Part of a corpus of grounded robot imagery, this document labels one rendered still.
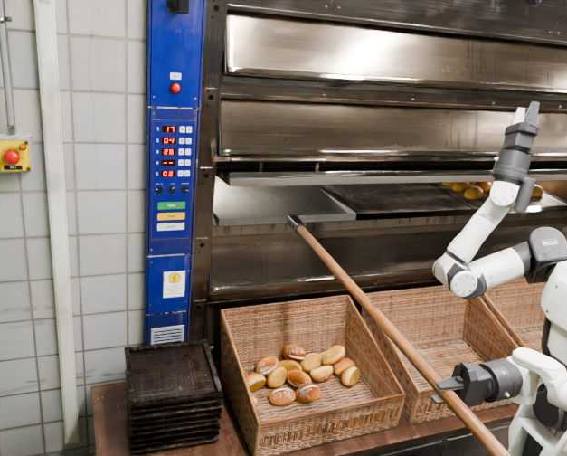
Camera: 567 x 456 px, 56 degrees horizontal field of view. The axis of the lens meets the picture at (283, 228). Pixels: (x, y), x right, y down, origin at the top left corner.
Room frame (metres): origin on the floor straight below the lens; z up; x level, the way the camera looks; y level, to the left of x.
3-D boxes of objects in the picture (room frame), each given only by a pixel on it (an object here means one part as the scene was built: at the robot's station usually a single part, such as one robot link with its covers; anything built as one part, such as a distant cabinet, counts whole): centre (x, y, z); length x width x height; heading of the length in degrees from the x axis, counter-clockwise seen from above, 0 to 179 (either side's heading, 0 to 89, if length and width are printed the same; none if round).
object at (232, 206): (1.97, 0.05, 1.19); 0.55 x 0.36 x 0.03; 114
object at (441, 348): (1.82, -0.71, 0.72); 0.56 x 0.49 x 0.28; 113
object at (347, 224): (2.07, -0.57, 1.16); 1.80 x 0.06 x 0.04; 114
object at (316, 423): (1.57, -0.15, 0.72); 0.56 x 0.49 x 0.28; 115
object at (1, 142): (1.41, 0.78, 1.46); 0.10 x 0.07 x 0.10; 114
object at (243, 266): (2.05, -0.58, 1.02); 1.79 x 0.11 x 0.19; 114
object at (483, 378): (0.99, -0.49, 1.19); 0.12 x 0.10 x 0.13; 114
